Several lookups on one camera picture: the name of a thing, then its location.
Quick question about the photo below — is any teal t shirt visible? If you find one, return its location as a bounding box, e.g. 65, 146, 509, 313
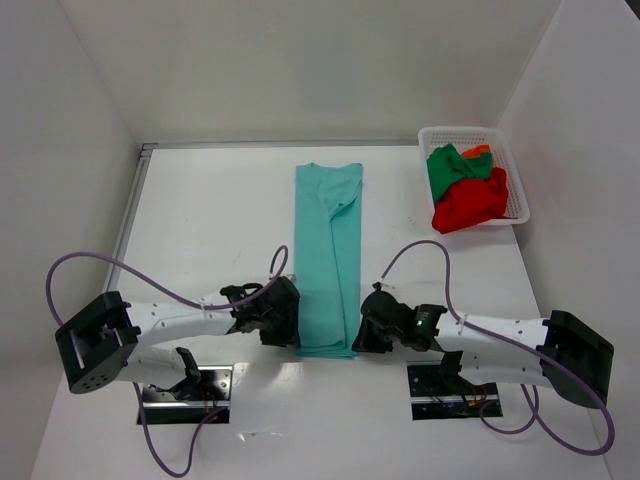
294, 163, 363, 359

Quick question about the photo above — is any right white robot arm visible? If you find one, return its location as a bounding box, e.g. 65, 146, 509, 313
353, 289, 614, 409

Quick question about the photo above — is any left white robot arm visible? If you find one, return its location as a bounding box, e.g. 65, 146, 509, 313
55, 277, 300, 398

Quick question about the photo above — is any red t shirt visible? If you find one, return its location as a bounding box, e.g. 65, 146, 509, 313
432, 167, 509, 234

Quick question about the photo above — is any green t shirt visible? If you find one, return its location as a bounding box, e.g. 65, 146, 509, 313
426, 143, 493, 202

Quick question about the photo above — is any orange t shirt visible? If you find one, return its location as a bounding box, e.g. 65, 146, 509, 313
462, 144, 491, 158

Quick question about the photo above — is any white plastic basket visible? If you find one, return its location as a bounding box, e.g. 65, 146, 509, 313
418, 126, 530, 226

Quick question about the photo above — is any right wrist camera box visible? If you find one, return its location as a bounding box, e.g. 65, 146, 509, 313
372, 281, 396, 291

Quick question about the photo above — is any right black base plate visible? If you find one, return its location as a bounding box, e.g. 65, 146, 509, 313
407, 362, 503, 421

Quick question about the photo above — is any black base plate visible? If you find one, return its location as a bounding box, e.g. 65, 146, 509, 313
142, 365, 233, 426
407, 362, 503, 421

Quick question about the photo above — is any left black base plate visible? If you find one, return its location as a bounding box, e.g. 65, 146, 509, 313
142, 365, 233, 426

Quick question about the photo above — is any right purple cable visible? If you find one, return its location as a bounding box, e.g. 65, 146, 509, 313
378, 240, 616, 457

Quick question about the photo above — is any purple cable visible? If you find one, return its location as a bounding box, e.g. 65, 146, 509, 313
378, 240, 616, 457
45, 244, 290, 476

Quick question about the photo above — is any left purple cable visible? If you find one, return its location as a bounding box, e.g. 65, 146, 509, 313
45, 244, 290, 476

